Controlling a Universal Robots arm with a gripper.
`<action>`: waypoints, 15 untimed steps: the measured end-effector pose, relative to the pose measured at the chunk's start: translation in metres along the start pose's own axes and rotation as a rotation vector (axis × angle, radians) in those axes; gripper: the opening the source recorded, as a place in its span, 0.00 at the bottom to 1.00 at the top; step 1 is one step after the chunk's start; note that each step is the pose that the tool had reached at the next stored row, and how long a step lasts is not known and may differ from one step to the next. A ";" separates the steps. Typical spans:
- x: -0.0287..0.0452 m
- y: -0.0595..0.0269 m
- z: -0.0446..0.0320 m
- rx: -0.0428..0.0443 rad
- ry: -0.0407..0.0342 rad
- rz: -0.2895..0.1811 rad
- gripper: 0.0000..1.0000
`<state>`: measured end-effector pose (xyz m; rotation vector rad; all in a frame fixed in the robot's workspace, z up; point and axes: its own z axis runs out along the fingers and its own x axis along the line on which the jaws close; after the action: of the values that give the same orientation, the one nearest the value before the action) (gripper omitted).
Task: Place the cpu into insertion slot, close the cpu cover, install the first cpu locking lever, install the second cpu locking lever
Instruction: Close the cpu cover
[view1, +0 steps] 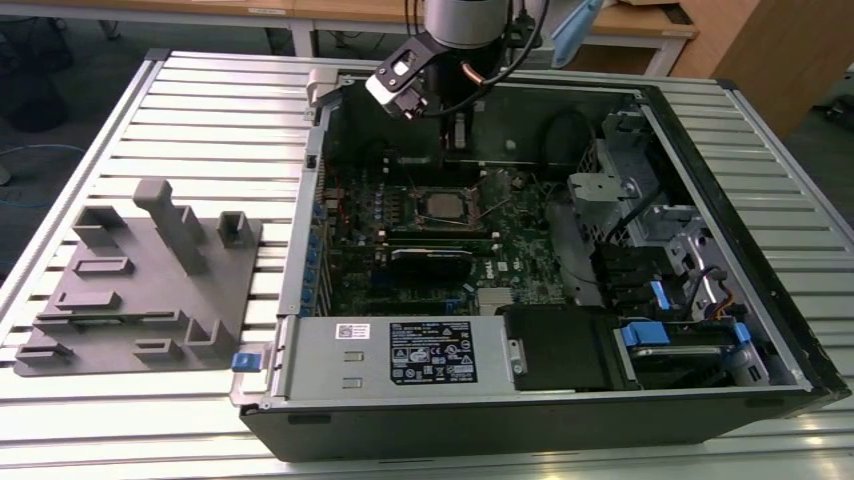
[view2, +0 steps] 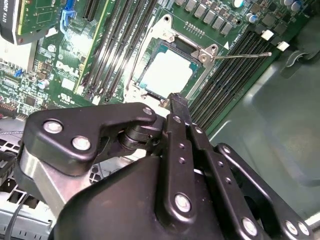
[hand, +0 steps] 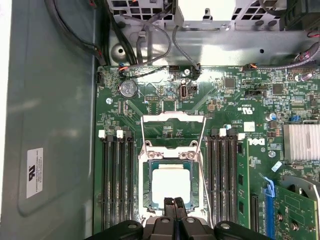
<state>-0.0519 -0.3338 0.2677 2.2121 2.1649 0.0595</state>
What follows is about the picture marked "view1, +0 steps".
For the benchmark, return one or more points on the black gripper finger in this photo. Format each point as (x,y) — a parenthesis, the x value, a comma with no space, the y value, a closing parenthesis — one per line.
(450,132)
(470,132)

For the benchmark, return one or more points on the silver CPU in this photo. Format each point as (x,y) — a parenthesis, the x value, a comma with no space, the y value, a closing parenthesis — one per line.
(443,204)

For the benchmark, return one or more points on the black RAM slot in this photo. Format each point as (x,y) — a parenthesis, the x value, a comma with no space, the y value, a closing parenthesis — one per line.
(434,180)
(441,233)
(427,167)

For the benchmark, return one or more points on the CPU socket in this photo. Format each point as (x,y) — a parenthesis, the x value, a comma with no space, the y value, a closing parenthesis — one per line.
(447,219)

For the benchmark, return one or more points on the green motherboard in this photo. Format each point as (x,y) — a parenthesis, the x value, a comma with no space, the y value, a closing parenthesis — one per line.
(527,250)

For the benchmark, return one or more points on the black graphics card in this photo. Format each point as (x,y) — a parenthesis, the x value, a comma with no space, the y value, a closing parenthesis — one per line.
(430,267)

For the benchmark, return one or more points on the silver chipset heatsink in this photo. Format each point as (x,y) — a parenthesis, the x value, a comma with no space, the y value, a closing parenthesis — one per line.
(497,296)

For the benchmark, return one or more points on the metal drive cage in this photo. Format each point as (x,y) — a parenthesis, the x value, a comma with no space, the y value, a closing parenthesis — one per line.
(667,220)

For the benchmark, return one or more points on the black drive bay block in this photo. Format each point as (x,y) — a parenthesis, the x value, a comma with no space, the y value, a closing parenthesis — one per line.
(627,270)

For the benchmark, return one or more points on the white barcode sticker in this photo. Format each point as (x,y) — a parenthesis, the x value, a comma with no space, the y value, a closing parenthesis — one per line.
(353,331)

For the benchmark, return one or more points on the black power supply label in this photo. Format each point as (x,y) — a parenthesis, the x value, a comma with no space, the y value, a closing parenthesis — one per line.
(430,350)

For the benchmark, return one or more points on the black fan shroud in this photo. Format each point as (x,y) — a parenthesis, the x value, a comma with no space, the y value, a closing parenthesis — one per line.
(561,350)

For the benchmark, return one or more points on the hard disk in blue carrier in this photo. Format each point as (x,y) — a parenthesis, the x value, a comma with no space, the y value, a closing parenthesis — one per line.
(643,334)

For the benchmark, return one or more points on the wooden cabinet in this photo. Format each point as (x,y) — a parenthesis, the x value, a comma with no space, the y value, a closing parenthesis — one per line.
(781,50)

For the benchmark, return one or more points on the silver power supply unit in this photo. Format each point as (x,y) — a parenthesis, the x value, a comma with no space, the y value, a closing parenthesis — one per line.
(321,360)

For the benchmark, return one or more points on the blue case latch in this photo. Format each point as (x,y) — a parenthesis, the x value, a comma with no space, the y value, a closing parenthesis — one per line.
(246,362)

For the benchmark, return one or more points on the dark office chair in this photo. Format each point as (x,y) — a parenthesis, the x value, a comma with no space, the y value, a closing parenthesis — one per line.
(837,107)

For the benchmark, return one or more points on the grey parts rack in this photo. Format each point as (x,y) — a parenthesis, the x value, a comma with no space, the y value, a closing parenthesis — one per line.
(154,300)

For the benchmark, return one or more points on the black PC case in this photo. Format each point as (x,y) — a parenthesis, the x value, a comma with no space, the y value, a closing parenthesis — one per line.
(467,430)

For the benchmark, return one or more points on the black office chair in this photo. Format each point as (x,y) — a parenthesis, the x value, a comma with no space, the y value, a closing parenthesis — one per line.
(34,75)

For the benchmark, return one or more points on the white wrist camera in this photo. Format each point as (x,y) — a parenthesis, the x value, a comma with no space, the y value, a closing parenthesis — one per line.
(394,75)

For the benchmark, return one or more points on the silver metal bracket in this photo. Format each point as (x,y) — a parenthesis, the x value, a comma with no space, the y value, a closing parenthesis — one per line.
(594,192)

